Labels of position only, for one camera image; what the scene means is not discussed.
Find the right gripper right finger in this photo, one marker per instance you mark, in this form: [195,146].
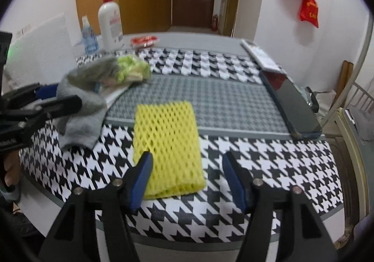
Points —
[303,236]

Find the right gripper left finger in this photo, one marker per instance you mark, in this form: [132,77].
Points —
[73,237]

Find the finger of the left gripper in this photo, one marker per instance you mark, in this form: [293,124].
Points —
[23,95]
[20,110]

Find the grey sock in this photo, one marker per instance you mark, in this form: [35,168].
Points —
[84,127]

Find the yellow foam net sleeve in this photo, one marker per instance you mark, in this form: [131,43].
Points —
[169,132]

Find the person's left hand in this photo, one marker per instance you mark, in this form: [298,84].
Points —
[12,176]

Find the blue spray bottle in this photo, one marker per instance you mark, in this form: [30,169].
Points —
[89,38]

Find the green foam net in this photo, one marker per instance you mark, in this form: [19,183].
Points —
[132,69]

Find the white lotion pump bottle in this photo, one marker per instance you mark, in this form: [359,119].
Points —
[110,25]

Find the black smartphone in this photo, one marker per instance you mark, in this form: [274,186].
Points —
[296,113]

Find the red snack packet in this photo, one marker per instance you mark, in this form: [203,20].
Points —
[144,41]

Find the houndstooth table mat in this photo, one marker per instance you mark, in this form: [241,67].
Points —
[195,107]

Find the metal bunk bed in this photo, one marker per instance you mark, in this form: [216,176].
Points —
[353,114]

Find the white remote control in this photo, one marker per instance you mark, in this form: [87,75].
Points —
[261,57]

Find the red fire extinguisher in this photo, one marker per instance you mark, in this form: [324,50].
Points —
[215,23]

